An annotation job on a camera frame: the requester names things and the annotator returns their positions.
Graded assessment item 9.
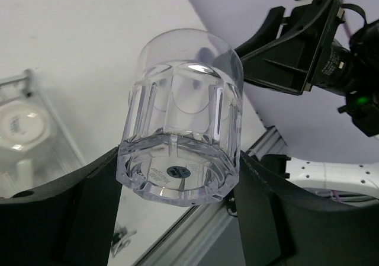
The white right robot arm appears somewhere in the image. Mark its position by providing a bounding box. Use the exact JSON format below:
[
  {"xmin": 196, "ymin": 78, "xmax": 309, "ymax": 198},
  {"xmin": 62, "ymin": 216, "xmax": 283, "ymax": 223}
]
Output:
[{"xmin": 236, "ymin": 0, "xmax": 378, "ymax": 203}]

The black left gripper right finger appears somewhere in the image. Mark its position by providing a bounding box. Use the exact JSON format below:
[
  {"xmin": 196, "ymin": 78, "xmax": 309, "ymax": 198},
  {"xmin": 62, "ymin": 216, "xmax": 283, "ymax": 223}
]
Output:
[{"xmin": 234, "ymin": 153, "xmax": 378, "ymax": 265}]

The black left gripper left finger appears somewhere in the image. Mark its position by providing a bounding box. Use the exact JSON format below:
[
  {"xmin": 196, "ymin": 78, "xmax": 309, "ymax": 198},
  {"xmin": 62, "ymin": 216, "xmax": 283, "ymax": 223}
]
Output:
[{"xmin": 1, "ymin": 148, "xmax": 121, "ymax": 265}]

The aluminium rail frame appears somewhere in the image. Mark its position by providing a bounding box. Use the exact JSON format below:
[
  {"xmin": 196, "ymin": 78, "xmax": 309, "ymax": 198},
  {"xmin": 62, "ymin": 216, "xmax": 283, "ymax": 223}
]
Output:
[{"xmin": 139, "ymin": 126, "xmax": 288, "ymax": 266}]

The clear glass tumbler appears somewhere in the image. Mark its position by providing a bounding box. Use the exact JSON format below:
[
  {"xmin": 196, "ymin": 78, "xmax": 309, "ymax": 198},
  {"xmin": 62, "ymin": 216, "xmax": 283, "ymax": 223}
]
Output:
[{"xmin": 116, "ymin": 28, "xmax": 243, "ymax": 207}]

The white wire dish rack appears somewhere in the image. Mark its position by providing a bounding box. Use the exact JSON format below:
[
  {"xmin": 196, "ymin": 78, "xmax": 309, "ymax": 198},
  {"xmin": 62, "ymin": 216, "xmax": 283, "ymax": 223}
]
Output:
[{"xmin": 0, "ymin": 69, "xmax": 137, "ymax": 258}]

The white ceramic mug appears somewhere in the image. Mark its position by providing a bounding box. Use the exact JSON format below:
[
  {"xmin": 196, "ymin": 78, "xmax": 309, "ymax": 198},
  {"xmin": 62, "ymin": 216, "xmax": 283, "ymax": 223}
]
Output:
[{"xmin": 1, "ymin": 100, "xmax": 57, "ymax": 198}]

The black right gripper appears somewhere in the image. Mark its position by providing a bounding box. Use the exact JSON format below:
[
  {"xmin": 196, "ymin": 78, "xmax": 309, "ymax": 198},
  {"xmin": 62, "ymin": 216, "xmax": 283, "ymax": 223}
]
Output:
[{"xmin": 235, "ymin": 0, "xmax": 378, "ymax": 100}]

